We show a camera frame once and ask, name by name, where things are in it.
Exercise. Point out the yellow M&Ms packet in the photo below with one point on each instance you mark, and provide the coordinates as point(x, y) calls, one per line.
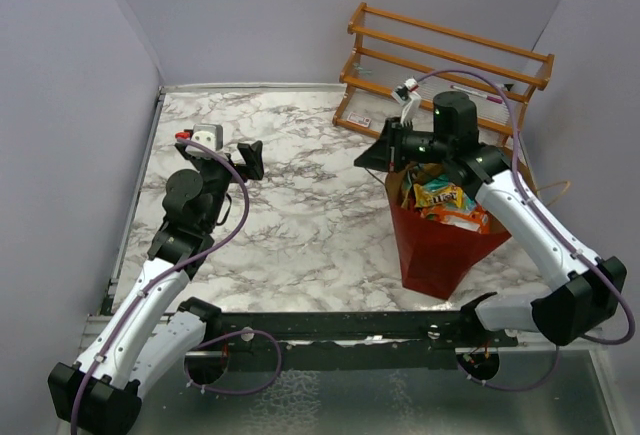
point(448, 194)

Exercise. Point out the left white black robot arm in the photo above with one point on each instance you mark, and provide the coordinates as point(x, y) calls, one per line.
point(103, 390)

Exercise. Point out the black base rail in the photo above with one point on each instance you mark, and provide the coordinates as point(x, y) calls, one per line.
point(328, 341)

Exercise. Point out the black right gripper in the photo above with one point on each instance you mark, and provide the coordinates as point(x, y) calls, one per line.
point(386, 153)

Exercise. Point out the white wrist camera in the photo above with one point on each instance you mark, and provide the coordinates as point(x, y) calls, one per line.
point(207, 135)
point(407, 96)

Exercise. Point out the orange wooden rack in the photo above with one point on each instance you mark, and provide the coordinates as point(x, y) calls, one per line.
point(390, 48)

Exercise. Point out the red white staples box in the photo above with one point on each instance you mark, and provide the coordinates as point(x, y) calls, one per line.
point(359, 120)

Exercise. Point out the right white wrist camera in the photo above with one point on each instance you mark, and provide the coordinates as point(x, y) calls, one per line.
point(407, 96)

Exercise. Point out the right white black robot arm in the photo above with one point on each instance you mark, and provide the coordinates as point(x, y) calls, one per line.
point(583, 289)

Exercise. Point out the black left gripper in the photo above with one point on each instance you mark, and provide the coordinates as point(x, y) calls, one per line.
point(252, 159)

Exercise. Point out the pink white marker pen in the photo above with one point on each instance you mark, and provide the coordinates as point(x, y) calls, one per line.
point(478, 94)

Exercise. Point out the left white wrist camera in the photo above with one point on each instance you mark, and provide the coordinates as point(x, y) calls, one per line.
point(207, 135)

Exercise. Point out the red paper bag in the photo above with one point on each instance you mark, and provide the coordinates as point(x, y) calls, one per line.
point(434, 257)

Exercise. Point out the orange snack packet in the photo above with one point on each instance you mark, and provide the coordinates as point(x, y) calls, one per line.
point(476, 220)

